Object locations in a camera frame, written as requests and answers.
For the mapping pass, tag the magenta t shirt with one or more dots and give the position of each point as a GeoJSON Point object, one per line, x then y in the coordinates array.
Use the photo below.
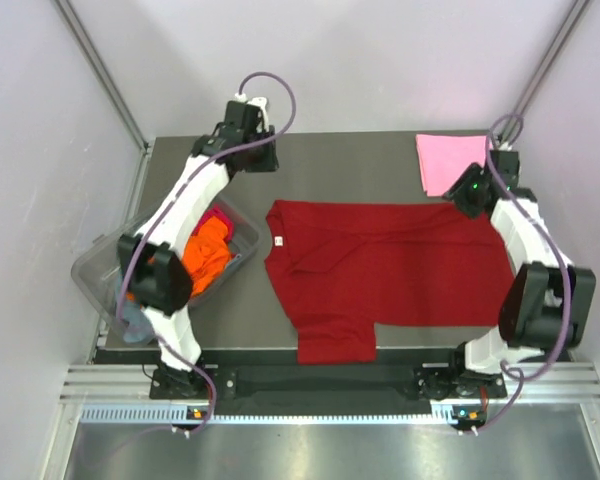
{"type": "Point", "coordinates": [217, 213]}

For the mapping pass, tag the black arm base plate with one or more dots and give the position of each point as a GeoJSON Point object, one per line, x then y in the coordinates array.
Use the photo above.
{"type": "Point", "coordinates": [413, 382]}

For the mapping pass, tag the orange t shirt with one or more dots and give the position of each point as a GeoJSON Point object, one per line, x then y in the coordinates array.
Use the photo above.
{"type": "Point", "coordinates": [206, 255]}

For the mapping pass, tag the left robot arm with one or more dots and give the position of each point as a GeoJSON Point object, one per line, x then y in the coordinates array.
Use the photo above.
{"type": "Point", "coordinates": [152, 258]}

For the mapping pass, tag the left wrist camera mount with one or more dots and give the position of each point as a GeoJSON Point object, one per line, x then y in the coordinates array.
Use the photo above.
{"type": "Point", "coordinates": [262, 103]}

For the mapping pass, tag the clear plastic bin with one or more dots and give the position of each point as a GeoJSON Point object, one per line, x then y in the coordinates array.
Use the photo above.
{"type": "Point", "coordinates": [96, 271]}

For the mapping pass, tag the grey blue t shirt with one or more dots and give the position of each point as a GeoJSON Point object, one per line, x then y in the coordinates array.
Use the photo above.
{"type": "Point", "coordinates": [133, 324]}

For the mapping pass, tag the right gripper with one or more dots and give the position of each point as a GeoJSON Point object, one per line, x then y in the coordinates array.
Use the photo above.
{"type": "Point", "coordinates": [456, 192]}

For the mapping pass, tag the aluminium frame post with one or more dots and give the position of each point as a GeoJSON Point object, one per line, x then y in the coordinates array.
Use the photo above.
{"type": "Point", "coordinates": [567, 26]}
{"type": "Point", "coordinates": [76, 27]}

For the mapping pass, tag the left aluminium frame post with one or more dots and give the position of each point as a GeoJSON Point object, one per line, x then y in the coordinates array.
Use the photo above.
{"type": "Point", "coordinates": [76, 27]}

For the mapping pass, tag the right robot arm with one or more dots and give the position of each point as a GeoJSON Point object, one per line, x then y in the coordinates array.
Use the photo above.
{"type": "Point", "coordinates": [546, 307]}

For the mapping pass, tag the right aluminium frame post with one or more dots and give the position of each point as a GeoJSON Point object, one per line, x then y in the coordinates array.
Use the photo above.
{"type": "Point", "coordinates": [567, 26]}

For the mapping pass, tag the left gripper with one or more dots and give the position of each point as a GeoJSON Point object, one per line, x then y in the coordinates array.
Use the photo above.
{"type": "Point", "coordinates": [268, 163]}

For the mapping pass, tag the red t shirt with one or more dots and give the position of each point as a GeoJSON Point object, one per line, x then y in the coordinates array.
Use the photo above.
{"type": "Point", "coordinates": [339, 270]}

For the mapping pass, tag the folded pink t shirt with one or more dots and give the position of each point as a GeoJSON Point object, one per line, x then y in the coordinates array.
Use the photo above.
{"type": "Point", "coordinates": [443, 159]}

